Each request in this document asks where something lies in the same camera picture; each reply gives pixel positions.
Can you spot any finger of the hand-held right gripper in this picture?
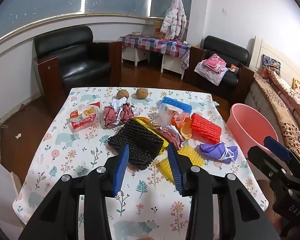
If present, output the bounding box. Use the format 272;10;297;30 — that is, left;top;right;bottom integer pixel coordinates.
247;146;290;188
263;136;300;174

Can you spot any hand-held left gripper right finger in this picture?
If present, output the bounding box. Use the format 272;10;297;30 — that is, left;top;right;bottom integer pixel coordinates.
166;142;282;240

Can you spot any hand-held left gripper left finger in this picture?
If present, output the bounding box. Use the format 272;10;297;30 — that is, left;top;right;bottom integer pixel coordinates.
18;144;130;240

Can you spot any yellow foam net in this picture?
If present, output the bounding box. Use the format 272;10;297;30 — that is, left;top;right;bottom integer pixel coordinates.
159;146;205;189

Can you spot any black foam net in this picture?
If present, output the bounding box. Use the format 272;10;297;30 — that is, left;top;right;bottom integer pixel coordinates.
107;119;165;172

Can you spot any pink plastic bucket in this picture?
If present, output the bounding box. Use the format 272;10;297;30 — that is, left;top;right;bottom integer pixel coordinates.
226;103;279;153

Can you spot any purple plastic bag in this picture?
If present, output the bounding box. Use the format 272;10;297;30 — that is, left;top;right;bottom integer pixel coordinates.
199;141;238;164

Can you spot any red foam net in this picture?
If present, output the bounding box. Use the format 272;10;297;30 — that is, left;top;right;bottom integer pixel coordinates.
191;113;222;144

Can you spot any yellow plastic bag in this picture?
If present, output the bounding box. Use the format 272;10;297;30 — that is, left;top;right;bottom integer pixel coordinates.
134;117;170;155

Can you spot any maroon white paper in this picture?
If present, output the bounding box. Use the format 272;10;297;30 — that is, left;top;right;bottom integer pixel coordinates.
104;97;127;130

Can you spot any white plastic bag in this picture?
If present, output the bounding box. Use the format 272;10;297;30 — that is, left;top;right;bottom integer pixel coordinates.
159;105;188;125

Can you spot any clear red label snack packet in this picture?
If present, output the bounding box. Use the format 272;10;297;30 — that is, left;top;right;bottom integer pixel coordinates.
69;101;102;134

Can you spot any blue foam net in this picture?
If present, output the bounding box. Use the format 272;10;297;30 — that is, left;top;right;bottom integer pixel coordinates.
161;96;193;114

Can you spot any rolled floral quilt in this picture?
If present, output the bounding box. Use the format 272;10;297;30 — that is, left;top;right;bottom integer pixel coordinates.
267;69;300;120

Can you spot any floral bear print tablecloth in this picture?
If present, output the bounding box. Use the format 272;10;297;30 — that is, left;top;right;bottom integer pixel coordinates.
12;87;269;240

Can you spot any colourful printed pillow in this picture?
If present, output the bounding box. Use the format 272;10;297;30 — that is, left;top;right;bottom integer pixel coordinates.
262;54;282;80

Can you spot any pale pink cloth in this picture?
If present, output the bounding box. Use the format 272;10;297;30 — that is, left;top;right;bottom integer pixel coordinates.
194;61;230;86

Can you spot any cream bed headboard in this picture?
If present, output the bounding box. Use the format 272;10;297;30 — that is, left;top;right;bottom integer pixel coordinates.
250;36;300;90

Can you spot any pink printed cloth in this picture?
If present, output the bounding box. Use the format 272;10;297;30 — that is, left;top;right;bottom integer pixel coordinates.
202;54;227;74

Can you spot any black leather armchair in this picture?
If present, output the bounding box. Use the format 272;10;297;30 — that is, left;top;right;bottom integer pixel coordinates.
32;26;122;103
184;35;255;94

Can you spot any white low table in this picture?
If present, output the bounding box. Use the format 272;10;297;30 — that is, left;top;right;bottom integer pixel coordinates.
122;46;185;80

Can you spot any checkered table cloth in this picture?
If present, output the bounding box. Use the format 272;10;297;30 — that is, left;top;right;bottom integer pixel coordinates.
119;35;191;70

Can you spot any hanging padded print jacket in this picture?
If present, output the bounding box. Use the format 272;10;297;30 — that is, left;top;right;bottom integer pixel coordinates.
160;0;188;40

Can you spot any curved bay window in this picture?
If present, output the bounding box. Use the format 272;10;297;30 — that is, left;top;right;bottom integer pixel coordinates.
0;0;193;45

